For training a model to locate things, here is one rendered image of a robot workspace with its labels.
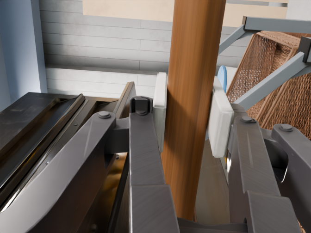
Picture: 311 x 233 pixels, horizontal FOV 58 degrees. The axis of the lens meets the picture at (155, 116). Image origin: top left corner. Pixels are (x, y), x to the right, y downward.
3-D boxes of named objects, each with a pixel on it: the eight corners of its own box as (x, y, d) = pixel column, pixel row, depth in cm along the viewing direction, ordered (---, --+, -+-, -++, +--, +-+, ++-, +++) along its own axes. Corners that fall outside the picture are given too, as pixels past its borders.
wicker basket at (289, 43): (301, 159, 124) (238, 154, 124) (263, 111, 175) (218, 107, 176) (336, 47, 104) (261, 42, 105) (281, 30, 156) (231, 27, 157)
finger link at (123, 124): (148, 158, 14) (90, 154, 14) (154, 118, 19) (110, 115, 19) (150, 132, 14) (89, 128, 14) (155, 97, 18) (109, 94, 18)
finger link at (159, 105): (162, 154, 16) (149, 153, 16) (164, 108, 23) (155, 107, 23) (166, 106, 15) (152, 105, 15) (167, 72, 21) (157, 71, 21)
